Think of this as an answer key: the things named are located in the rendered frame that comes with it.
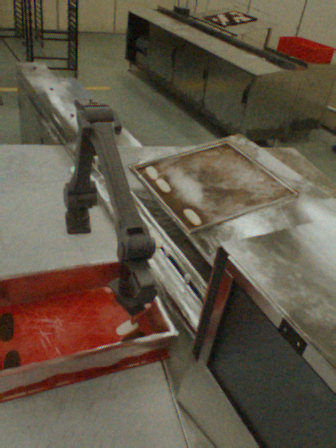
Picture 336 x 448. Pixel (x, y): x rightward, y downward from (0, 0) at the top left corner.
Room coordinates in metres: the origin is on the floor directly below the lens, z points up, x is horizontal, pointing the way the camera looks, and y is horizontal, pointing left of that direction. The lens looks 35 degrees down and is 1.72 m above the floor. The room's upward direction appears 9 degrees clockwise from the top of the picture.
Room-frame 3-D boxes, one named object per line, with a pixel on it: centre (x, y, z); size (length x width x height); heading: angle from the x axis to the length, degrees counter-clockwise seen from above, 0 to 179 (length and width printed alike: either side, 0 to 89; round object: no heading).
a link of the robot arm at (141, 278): (0.76, 0.04, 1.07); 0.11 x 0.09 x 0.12; 30
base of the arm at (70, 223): (1.24, 0.32, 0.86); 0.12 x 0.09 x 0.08; 21
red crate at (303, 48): (4.96, -1.17, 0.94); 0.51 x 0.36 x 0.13; 37
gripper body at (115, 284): (0.79, 0.07, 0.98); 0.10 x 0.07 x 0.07; 49
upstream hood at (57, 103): (2.29, 0.73, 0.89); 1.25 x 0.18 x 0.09; 33
